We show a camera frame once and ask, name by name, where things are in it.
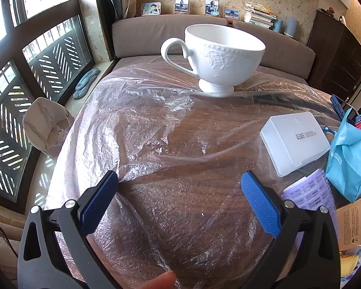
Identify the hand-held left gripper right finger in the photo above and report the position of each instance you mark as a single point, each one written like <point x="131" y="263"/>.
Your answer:
<point x="260" y="204"/>

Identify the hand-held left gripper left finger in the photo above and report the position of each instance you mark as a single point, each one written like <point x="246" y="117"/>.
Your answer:
<point x="99" y="204"/>

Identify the brown cardboard box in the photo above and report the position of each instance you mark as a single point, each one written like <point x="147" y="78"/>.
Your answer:
<point x="352" y="225"/>

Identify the person's left hand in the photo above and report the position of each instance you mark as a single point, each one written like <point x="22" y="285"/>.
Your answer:
<point x="159" y="281"/>

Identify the purple hair roller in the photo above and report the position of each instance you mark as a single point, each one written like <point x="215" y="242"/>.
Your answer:
<point x="306" y="189"/>

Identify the white plastic box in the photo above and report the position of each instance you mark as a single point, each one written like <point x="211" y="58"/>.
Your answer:
<point x="291" y="144"/>

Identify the beige cap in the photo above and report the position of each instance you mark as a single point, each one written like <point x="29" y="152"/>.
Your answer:
<point x="45" y="120"/>

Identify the dark blue tablet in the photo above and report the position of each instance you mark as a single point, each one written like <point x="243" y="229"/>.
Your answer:
<point x="338" y="104"/>

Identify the window with dark lattice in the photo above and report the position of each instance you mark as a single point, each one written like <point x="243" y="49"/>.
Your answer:
<point x="52" y="63"/>

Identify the brown sofa back cushion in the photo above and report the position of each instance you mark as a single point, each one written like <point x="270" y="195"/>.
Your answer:
<point x="288" y="54"/>
<point x="144" y="36"/>

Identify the white ceramic cup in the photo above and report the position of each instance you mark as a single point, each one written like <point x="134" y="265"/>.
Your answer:
<point x="222" y="54"/>

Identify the dark wooden cabinet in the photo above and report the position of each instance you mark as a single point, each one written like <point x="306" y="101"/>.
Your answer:
<point x="337" y="54"/>

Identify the large grey cylinder speaker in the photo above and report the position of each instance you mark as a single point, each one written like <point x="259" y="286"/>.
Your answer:
<point x="291" y="26"/>

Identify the stack of books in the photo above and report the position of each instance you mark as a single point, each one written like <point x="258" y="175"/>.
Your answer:
<point x="258" y="16"/>

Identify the dark curtain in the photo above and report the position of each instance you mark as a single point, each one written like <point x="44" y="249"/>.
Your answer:
<point x="108" y="6"/>

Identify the white oval ornament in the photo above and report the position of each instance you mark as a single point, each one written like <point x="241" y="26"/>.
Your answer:
<point x="343" y="19"/>

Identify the brown ornament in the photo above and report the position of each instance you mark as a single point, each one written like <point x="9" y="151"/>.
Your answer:
<point x="330" y="10"/>

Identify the small landscape photo frame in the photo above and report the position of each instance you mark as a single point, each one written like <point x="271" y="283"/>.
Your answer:
<point x="231" y="14"/>

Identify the rounded photo frame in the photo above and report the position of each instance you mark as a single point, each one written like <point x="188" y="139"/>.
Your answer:
<point x="150" y="9"/>

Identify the portrait photo frame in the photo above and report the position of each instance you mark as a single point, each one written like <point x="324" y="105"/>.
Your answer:
<point x="212" y="7"/>

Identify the upright clear photo frame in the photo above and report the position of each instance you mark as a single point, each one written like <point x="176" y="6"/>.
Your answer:
<point x="182" y="5"/>

